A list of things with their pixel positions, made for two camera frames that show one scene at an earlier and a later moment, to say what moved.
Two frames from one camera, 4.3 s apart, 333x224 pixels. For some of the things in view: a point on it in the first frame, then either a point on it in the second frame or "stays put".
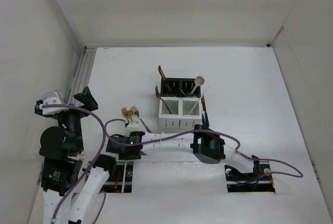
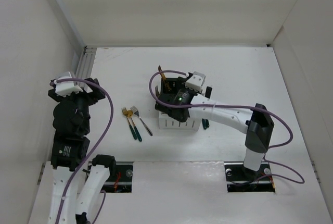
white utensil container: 179,114 stays put
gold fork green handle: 125,112 stays put
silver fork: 136,111 stays put
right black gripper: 123,156 to 208,92
